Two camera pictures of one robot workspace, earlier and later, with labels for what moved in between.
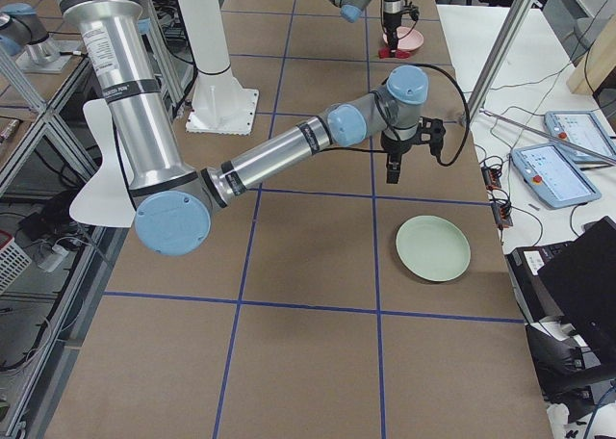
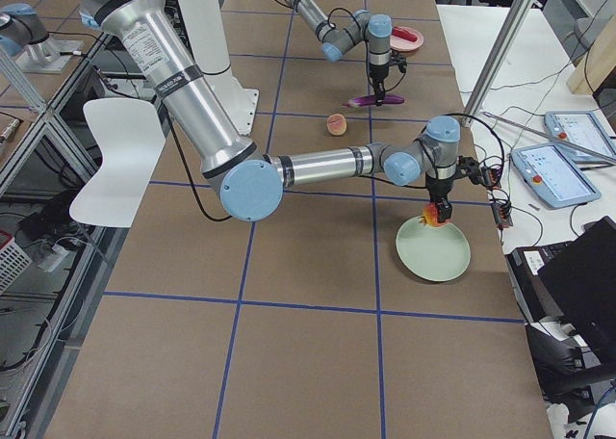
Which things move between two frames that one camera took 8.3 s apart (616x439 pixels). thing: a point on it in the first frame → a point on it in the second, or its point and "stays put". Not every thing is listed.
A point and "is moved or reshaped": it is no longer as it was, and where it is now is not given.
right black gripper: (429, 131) → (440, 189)
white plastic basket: (13, 261) stays put
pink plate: (409, 41) stays put
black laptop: (574, 280) stays put
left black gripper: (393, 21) → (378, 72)
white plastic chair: (106, 198) stays put
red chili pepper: (385, 53) is moved or reshaped
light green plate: (432, 248) stays put
